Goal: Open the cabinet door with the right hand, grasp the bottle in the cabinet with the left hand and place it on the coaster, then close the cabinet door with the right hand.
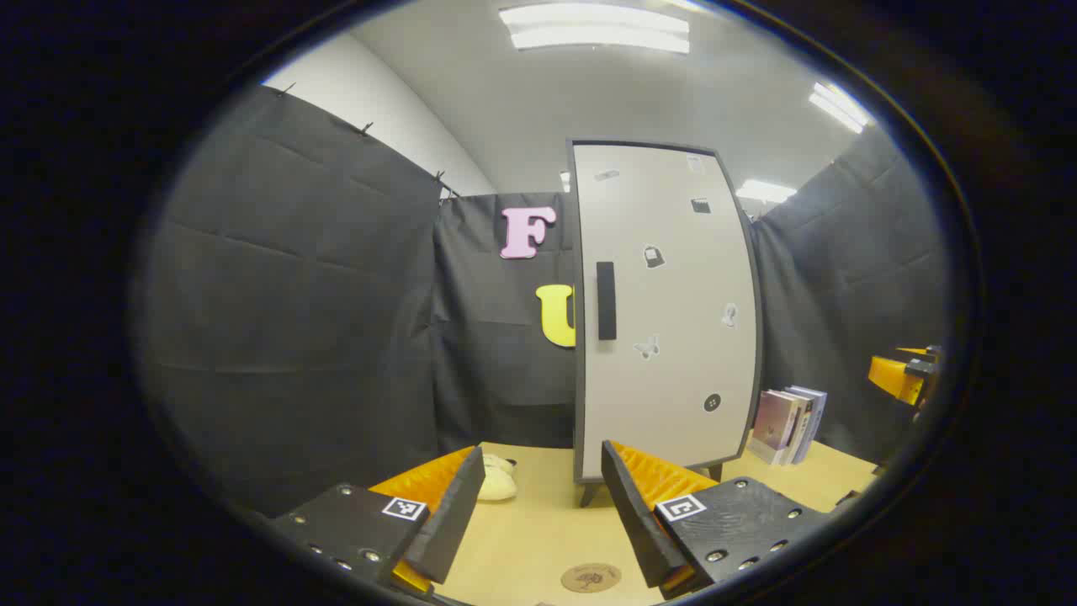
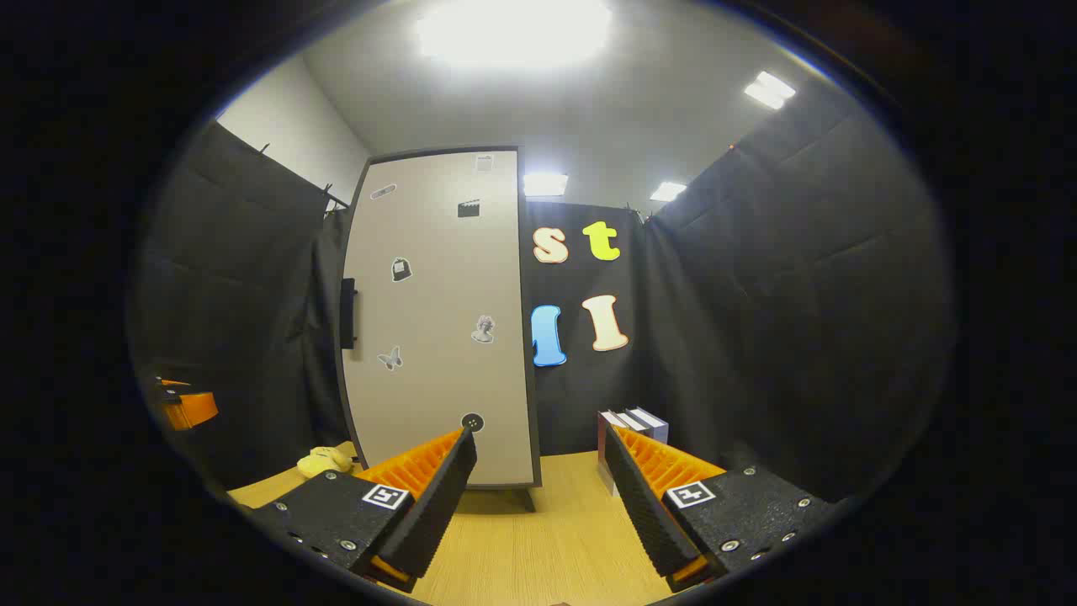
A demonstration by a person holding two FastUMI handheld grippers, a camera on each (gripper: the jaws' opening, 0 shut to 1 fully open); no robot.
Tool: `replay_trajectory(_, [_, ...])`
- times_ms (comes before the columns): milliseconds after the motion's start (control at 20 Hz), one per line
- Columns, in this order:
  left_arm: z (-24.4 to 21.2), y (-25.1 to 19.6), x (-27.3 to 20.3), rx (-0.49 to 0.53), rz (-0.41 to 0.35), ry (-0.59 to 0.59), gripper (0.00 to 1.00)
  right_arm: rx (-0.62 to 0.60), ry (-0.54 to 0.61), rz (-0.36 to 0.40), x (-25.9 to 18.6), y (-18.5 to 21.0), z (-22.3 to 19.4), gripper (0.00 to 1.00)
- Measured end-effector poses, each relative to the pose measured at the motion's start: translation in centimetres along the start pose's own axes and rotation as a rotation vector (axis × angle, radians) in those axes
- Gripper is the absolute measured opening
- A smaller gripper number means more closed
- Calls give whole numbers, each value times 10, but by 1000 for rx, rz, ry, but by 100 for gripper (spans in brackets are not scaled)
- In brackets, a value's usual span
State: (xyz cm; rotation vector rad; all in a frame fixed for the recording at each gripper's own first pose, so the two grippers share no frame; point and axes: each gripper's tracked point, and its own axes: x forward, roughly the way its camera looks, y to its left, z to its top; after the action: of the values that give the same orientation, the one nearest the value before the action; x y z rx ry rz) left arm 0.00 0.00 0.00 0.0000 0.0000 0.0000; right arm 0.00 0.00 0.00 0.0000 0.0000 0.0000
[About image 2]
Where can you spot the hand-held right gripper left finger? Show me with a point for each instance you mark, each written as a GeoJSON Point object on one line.
{"type": "Point", "coordinates": [437, 497]}

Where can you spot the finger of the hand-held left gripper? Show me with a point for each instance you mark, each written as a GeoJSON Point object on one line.
{"type": "Point", "coordinates": [192, 410]}

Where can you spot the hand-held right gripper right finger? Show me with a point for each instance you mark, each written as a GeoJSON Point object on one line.
{"type": "Point", "coordinates": [644, 505]}

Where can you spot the light grey cabinet door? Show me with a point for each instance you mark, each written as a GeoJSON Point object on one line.
{"type": "Point", "coordinates": [437, 295]}

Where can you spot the white spine book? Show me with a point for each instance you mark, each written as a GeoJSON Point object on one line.
{"type": "Point", "coordinates": [631, 421]}

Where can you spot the pale plush toy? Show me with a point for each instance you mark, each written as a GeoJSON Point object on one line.
{"type": "Point", "coordinates": [324, 462]}

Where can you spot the black backdrop cloth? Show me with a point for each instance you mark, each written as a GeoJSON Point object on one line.
{"type": "Point", "coordinates": [799, 295]}

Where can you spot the ceiling light panel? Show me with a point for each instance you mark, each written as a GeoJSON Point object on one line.
{"type": "Point", "coordinates": [513, 29]}
{"type": "Point", "coordinates": [770, 90]}
{"type": "Point", "coordinates": [545, 184]}
{"type": "Point", "coordinates": [668, 191]}

